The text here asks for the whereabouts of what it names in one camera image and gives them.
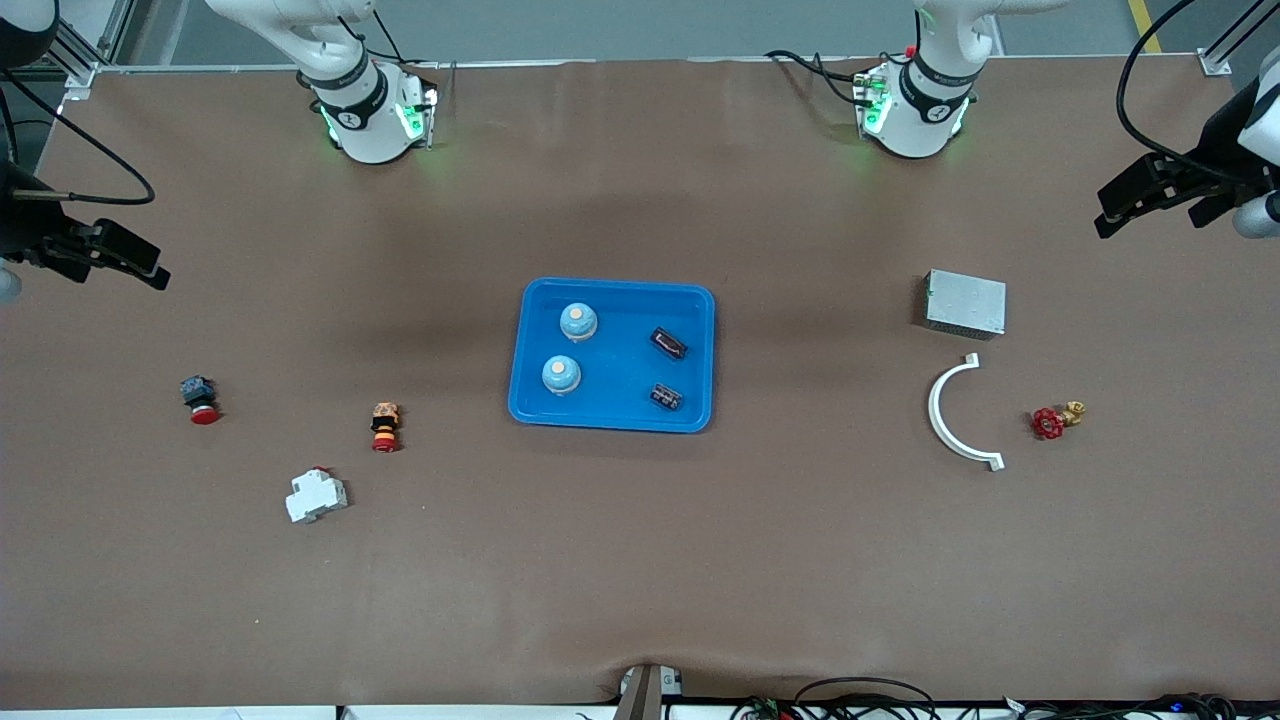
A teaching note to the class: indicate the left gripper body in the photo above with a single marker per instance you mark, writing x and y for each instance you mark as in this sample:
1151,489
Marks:
1219,137

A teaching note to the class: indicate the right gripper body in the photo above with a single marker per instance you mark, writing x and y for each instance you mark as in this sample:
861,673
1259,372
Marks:
21,226

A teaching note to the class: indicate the light blue desk bell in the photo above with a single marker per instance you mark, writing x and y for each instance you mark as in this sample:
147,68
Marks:
578,322
561,375

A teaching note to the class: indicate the red mushroom button dark body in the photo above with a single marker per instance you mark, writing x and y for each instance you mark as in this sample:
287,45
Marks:
200,398

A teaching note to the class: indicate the grey metal power supply box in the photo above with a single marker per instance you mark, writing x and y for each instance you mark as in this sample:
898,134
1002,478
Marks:
965,303

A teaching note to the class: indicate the brass valve with red handwheel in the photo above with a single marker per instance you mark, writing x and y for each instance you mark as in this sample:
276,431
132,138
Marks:
1048,424

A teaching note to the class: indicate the white circuit breaker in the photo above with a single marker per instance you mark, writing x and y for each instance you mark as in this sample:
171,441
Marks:
316,496

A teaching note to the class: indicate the white semicircular pipe clamp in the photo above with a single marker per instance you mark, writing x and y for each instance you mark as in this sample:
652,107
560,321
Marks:
935,415

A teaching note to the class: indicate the blue plastic tray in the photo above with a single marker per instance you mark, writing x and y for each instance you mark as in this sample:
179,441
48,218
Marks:
615,360

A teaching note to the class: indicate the aluminium frame profile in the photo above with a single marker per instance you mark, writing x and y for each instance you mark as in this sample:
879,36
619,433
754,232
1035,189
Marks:
75,60
1215,60

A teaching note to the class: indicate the red button switch orange body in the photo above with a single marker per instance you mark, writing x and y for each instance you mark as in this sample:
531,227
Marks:
385,427

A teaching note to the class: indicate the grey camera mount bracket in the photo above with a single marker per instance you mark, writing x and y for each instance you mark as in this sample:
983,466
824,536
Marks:
640,690

